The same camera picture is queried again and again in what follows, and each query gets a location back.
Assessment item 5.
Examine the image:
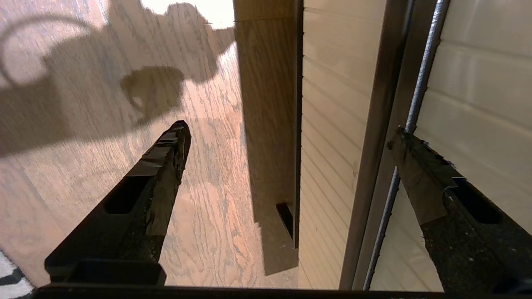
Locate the cream ribbed drawer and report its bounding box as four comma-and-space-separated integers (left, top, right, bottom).
339, 0, 532, 291

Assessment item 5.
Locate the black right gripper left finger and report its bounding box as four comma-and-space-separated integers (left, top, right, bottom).
45, 120, 192, 286

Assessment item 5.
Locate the white ribbed cabinet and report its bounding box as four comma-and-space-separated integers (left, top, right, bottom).
297, 0, 393, 290

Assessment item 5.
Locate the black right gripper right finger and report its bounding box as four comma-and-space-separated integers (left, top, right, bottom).
387, 127, 532, 293

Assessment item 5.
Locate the black white striped rug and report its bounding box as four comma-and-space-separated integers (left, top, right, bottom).
0, 249, 34, 299

